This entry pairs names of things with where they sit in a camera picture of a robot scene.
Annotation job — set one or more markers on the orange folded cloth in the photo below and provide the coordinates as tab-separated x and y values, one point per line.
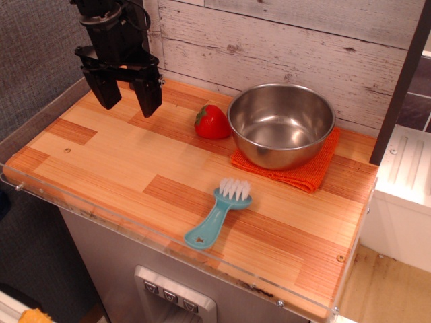
307	177

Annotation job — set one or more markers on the dark grey right post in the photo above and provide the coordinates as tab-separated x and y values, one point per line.
408	70

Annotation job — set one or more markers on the grey toy kitchen cabinet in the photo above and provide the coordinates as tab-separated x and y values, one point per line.
111	257

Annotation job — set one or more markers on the silver button panel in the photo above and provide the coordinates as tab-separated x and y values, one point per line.
165	300

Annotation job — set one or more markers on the stainless steel pot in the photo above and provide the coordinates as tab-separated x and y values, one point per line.
280	126

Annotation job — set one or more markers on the yellow object at corner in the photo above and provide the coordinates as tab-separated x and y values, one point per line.
34	316

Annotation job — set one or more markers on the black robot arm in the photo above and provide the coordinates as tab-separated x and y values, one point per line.
101	8

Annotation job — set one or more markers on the clear acrylic guard rail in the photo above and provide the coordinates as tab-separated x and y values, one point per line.
288	247

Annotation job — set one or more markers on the white toy sink unit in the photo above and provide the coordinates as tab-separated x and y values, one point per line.
397	224

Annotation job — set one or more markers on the red toy strawberry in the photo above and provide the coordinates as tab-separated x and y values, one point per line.
212	123

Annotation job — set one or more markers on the teal dish brush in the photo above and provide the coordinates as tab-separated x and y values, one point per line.
231	194

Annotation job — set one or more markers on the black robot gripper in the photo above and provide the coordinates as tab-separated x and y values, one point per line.
119	51

